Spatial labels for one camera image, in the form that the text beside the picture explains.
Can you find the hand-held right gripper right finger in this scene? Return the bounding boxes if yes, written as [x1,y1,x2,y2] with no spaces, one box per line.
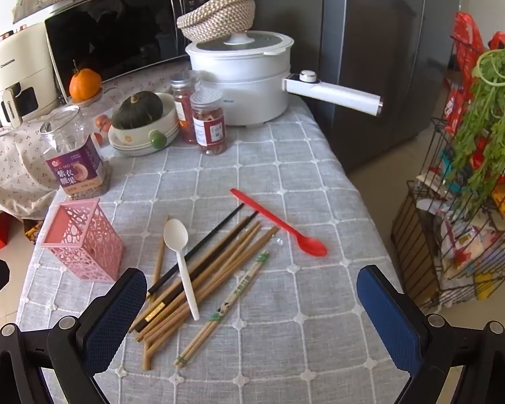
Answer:
[356,265,505,404]

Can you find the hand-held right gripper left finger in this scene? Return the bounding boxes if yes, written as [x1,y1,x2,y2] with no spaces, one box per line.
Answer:
[0,268,148,404]

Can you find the plain wooden chopstick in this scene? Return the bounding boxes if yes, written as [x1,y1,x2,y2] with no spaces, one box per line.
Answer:
[137,226,264,343]
[143,215,170,371]

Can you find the pink perforated utensil holder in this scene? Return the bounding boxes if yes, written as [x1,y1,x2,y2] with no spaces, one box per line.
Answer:
[40,199,125,283]

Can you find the green printed wooden chopstick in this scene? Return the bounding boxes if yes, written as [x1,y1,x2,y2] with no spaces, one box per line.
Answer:
[178,252,271,367]
[174,250,266,362]

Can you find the red plastic spoon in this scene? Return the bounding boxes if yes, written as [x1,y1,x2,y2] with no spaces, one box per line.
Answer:
[230,188,328,258]

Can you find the white plastic spoon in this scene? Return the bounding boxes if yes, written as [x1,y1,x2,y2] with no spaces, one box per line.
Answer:
[163,218,201,322]

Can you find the black chopstick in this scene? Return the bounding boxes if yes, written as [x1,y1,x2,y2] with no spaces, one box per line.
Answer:
[146,203,245,297]

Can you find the dark chopstick with gold band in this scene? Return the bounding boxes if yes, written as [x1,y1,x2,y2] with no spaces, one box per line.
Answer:
[132,211,259,333]

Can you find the bundle of wooden chopsticks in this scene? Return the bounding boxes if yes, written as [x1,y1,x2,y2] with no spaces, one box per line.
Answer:
[128,215,280,371]

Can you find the grey checked tablecloth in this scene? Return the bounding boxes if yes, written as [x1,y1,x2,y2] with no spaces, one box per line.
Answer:
[14,67,410,404]

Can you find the white plastic bag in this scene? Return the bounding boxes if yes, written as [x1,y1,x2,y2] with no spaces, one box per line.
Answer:
[440,208,505,291]

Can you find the clear jar with purple label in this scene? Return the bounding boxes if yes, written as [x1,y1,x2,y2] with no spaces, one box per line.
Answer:
[40,106,112,201]

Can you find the green pumpkin in bowl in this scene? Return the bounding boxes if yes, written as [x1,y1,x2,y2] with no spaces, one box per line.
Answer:
[108,93,181,158]

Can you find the dried fruit jar red label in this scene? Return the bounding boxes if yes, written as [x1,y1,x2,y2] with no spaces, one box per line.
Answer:
[189,90,228,157]

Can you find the clear glass jar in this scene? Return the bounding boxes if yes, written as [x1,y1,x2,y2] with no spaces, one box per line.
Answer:
[59,86,124,135]

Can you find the orange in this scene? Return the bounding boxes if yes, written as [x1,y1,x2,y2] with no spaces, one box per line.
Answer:
[69,61,103,104]

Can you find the white air fryer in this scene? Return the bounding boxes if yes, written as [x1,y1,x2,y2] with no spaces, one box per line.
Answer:
[0,23,60,130]

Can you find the spice jar with red contents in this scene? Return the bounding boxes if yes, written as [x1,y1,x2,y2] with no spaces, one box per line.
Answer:
[169,71,201,144]

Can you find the green leafy herbs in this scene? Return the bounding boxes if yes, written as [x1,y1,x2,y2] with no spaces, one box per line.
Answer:
[447,48,505,220]

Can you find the grey refrigerator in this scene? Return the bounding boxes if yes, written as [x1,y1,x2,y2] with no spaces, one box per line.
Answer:
[223,0,462,174]

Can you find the white electric pot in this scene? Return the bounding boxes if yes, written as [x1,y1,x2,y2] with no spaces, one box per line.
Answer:
[185,29,384,127]

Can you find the red snack packets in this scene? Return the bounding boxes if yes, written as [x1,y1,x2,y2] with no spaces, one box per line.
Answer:
[443,12,490,136]

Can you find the black microwave oven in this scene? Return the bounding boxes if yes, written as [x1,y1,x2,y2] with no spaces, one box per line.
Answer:
[44,0,213,98]

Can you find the grey pot lid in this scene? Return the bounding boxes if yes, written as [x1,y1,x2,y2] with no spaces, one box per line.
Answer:
[187,29,295,58]

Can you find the woven basket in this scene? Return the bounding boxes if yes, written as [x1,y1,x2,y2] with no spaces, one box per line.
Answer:
[177,0,257,44]

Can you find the black wire rack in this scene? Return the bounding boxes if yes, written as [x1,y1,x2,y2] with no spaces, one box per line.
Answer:
[391,33,505,309]

